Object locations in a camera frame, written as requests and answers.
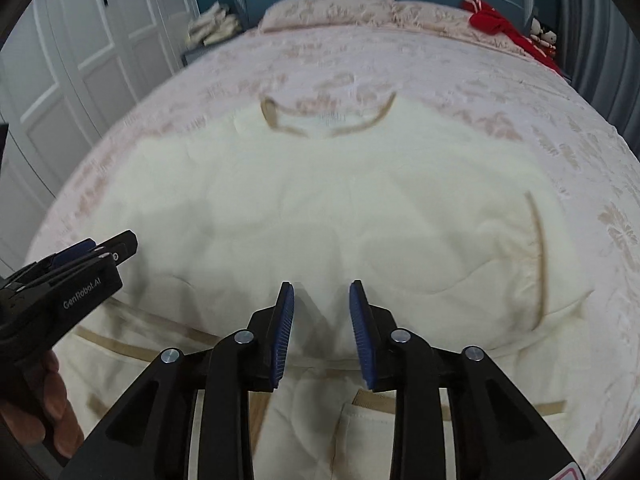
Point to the white wardrobe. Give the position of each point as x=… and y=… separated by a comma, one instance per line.
x=75, y=60

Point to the grey-blue curtain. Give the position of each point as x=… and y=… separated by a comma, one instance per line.
x=600, y=50

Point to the bed with pink floral bedspread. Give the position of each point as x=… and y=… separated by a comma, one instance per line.
x=450, y=85

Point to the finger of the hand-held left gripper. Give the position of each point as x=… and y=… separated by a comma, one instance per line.
x=122, y=244
x=75, y=252

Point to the pile of cream cloths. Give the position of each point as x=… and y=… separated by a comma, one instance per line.
x=212, y=25

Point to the red stuffed toy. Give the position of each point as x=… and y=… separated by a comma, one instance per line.
x=495, y=22

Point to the white quilted duvet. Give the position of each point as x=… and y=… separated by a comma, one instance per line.
x=325, y=210

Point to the person's left hand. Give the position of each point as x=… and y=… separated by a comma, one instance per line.
x=57, y=400

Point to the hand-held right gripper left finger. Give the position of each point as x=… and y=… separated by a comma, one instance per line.
x=282, y=330

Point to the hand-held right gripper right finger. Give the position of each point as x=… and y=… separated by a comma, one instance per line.
x=361, y=330

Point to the pink floral pillow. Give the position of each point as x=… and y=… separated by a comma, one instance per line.
x=325, y=12
x=440, y=22

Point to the plush toy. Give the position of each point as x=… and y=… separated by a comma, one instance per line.
x=544, y=35

